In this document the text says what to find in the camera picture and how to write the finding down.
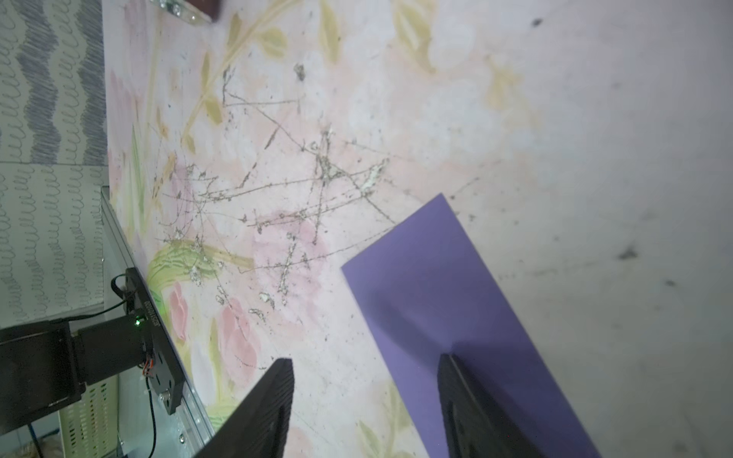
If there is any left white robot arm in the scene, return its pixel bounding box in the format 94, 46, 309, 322
1, 267, 186, 433

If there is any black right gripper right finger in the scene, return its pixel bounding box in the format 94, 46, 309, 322
437, 353, 543, 458

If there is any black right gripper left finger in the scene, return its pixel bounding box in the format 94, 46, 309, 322
197, 358, 295, 458

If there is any maroon spray nozzle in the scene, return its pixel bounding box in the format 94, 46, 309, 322
150, 0, 223, 25

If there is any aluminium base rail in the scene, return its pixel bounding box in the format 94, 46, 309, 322
71, 186, 213, 457

